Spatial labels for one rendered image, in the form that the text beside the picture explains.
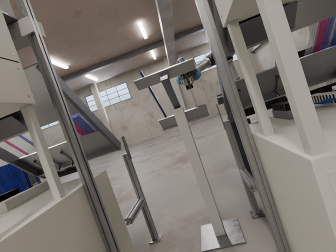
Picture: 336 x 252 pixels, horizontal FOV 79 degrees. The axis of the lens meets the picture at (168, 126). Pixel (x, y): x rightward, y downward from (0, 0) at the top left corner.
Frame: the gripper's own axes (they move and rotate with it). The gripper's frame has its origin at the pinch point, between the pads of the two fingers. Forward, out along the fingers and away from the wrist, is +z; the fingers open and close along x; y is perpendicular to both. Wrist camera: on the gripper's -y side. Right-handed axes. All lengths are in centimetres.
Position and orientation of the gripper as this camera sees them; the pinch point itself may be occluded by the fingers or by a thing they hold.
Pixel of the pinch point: (189, 84)
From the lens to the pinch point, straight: 124.1
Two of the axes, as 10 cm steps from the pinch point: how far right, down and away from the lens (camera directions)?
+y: -3.5, -7.4, -5.7
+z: 0.5, 5.9, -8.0
